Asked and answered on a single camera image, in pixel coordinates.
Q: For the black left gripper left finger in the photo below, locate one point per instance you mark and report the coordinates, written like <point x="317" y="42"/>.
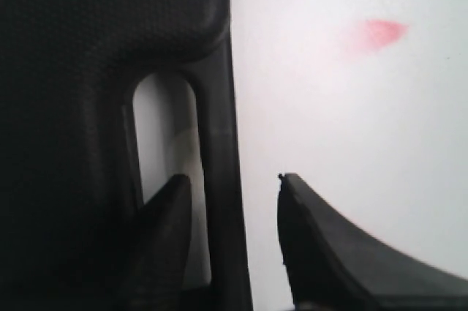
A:
<point x="156" y="248"/>

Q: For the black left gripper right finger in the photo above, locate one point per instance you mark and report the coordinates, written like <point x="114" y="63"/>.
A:
<point x="332" y="264"/>

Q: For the black plastic tool case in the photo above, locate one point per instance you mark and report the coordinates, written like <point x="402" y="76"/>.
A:
<point x="70" y="177"/>

